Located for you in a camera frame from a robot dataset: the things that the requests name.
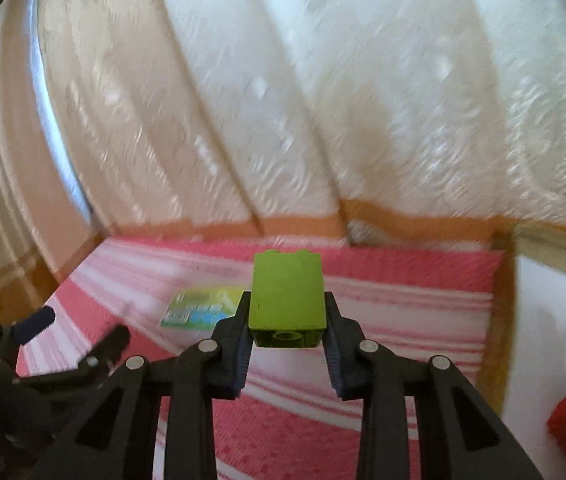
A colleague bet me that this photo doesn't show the green printed packet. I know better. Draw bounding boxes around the green printed packet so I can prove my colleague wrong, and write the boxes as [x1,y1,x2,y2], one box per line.
[160,287,247,331]

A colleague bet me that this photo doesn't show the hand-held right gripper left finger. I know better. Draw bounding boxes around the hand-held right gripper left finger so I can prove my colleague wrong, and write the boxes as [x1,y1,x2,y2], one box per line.
[28,291,254,480]

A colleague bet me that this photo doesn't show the pink striped cloth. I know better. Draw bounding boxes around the pink striped cloth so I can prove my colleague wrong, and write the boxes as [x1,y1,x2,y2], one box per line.
[15,236,506,480]

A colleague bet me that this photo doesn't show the cream patterned curtain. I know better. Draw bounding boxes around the cream patterned curtain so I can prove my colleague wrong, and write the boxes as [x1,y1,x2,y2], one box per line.
[33,0,566,251]

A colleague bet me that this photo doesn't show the white paper lining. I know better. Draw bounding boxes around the white paper lining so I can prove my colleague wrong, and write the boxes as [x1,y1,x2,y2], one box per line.
[504,254,566,480]

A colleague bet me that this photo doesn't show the gold metal tin box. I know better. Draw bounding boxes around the gold metal tin box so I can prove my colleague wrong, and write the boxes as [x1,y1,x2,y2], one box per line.
[480,224,566,480]

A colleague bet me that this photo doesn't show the green building block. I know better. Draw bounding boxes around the green building block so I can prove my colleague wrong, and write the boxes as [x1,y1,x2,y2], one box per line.
[248,248,328,350]

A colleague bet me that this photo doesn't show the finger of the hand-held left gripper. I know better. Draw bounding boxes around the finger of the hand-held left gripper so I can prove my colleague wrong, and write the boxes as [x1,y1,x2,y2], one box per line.
[0,306,57,357]
[12,324,132,392]

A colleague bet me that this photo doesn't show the red building block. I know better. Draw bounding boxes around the red building block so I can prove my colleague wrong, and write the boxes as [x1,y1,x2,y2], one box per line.
[547,392,566,442]

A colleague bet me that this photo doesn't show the beige checked curtain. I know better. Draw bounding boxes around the beige checked curtain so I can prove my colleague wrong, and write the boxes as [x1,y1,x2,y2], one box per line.
[0,5,101,326]

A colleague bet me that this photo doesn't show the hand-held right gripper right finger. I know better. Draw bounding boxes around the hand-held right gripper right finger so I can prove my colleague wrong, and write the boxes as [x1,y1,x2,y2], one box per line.
[323,291,544,480]

